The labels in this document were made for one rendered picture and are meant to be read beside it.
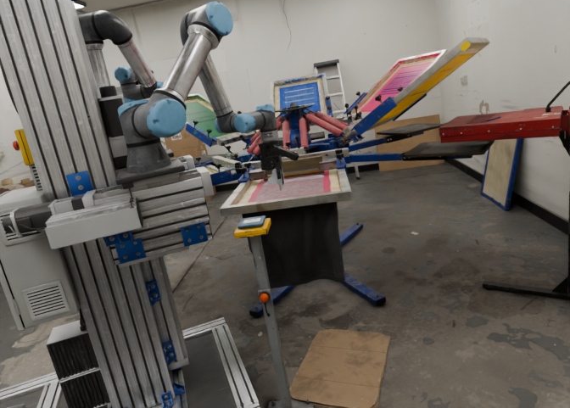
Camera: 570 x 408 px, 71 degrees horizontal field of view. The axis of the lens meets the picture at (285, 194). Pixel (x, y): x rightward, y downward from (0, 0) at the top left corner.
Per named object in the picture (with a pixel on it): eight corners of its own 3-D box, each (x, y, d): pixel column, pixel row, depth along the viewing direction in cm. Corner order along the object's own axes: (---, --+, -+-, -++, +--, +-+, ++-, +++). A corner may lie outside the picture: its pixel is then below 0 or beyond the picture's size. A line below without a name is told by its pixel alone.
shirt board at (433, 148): (495, 150, 255) (494, 138, 253) (483, 165, 224) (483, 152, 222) (315, 158, 333) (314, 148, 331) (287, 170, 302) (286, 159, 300)
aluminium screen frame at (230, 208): (352, 199, 173) (351, 191, 172) (221, 216, 180) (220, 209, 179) (342, 164, 248) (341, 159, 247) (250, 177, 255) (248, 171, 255)
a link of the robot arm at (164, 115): (153, 146, 138) (215, 26, 156) (179, 144, 128) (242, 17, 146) (124, 125, 130) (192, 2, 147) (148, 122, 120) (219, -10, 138)
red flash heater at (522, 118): (570, 124, 231) (571, 103, 228) (569, 139, 196) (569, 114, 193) (458, 131, 267) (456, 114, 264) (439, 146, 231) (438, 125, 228)
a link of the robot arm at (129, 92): (142, 103, 206) (137, 81, 203) (122, 106, 207) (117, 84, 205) (149, 102, 214) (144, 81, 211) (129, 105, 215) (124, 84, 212)
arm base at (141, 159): (127, 175, 135) (119, 146, 132) (128, 170, 149) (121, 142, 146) (172, 165, 139) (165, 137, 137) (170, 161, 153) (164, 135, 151)
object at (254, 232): (313, 438, 173) (276, 229, 149) (263, 440, 175) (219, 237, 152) (314, 399, 194) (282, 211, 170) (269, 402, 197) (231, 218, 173)
